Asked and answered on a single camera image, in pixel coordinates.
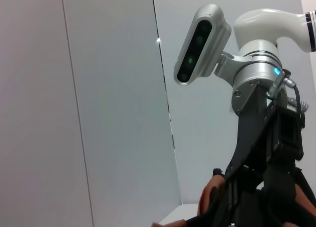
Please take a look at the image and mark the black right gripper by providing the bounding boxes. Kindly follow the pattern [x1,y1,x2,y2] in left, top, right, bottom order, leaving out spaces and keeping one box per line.
[217,81,307,227]

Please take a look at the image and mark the black food bag brown handles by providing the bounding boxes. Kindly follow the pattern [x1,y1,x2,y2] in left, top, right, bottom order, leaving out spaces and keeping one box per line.
[150,166,316,227]

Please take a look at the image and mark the right arm cable with connector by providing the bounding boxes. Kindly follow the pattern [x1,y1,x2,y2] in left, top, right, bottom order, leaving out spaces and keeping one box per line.
[266,69,310,139]

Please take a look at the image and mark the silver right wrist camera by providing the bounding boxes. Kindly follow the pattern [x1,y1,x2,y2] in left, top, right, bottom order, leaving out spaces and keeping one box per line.
[173,4,233,87]

